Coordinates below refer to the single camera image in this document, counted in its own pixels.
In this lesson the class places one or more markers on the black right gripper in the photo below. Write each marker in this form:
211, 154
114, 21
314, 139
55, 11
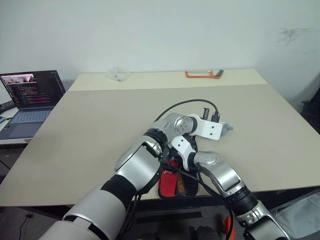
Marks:
168, 156

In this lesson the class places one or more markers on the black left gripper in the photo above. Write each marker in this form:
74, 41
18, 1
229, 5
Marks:
205, 113

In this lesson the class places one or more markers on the black mesh pouch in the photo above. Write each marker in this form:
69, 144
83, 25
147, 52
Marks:
192, 186

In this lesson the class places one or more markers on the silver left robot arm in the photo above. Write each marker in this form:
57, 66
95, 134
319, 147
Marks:
135, 165

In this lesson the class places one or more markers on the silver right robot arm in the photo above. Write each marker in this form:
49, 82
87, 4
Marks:
225, 175

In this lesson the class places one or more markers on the dark rounded shape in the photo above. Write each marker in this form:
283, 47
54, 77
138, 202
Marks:
207, 232

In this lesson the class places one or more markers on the orange robot waist part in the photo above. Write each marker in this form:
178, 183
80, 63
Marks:
228, 226

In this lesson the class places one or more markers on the clear plastic bag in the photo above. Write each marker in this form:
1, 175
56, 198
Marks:
118, 74

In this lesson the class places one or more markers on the black equipment beside table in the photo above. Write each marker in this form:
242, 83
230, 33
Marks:
311, 107

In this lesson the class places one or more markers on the grey fabric bag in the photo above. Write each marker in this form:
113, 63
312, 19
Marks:
297, 215

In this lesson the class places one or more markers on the open blue-grey laptop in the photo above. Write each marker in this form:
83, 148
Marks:
27, 92

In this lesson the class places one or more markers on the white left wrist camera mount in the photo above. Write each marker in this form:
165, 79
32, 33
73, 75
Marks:
208, 128

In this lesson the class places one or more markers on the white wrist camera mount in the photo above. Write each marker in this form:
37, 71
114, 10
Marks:
183, 146
208, 128

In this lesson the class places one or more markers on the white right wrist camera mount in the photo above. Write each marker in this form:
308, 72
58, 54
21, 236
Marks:
183, 146

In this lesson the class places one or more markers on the orange hand saw frame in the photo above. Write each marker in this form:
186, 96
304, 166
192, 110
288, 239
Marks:
197, 76

